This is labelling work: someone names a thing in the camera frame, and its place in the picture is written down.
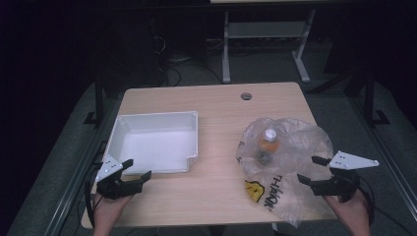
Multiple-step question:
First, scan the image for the orange drink bottle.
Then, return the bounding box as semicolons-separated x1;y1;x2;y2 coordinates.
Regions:
255;128;281;165

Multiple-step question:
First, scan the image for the metal floor rail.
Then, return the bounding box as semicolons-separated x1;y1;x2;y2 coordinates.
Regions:
42;97;123;236
347;94;417;214

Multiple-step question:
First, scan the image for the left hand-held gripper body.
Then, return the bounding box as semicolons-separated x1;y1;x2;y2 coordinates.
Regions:
94;154;145;201

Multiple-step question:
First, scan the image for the bundle of floor cables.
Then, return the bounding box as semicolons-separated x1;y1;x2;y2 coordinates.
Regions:
153;33;224;87

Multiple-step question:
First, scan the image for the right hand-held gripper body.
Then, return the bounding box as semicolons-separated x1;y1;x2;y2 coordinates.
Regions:
309;149;381;203

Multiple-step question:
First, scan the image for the person's right hand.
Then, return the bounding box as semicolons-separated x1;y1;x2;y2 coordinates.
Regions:
322;191;372;231

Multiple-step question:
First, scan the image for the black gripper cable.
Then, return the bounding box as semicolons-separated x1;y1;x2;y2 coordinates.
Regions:
356;181;409;236
84;163;100;228

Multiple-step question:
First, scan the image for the white metal desk frame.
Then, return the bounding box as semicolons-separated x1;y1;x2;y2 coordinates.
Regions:
221;9;318;85

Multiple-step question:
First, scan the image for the black metal stand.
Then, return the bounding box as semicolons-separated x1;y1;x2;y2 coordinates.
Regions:
83;74;106;128
359;69;391;128

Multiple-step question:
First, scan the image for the person's left hand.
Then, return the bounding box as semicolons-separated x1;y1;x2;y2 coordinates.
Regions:
92;194;133;228

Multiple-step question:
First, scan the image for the clear printed plastic bag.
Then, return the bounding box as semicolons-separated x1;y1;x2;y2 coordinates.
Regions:
235;116;335;228

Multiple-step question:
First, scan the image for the white plastic tray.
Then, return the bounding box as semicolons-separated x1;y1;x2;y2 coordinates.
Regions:
103;110;200;176

